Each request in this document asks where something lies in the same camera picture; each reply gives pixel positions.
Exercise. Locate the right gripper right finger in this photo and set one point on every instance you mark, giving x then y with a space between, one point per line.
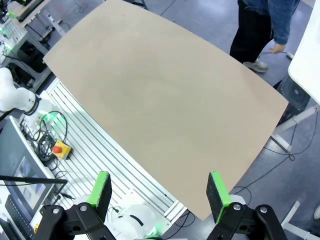
217 197

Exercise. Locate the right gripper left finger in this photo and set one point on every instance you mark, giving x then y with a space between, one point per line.
98 192

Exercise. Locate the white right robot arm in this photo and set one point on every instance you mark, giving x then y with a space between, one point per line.
135 222

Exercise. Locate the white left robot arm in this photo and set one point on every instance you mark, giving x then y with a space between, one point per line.
12 95

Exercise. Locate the person's left forearm denim sleeve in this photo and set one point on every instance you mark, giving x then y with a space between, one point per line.
282 25

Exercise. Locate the person's left hand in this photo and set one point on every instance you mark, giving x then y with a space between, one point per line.
277 48

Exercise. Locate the aluminium slotted mounting platform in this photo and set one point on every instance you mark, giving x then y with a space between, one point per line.
100 155

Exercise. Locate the yellow emergency stop box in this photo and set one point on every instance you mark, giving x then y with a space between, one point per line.
62 151

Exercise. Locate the black boom pole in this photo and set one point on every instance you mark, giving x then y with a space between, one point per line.
37 180

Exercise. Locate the white stand leg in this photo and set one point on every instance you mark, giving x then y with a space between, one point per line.
291 215

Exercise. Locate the computer monitor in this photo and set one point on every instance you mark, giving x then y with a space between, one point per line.
20 162

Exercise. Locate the black keyboard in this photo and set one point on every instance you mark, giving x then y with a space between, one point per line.
17 220

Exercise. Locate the grey sneaker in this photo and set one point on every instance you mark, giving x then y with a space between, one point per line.
257 66

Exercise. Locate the person in denim jacket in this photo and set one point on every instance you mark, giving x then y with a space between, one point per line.
250 30

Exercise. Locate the aluminium frame workbench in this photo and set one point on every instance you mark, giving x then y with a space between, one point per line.
40 25

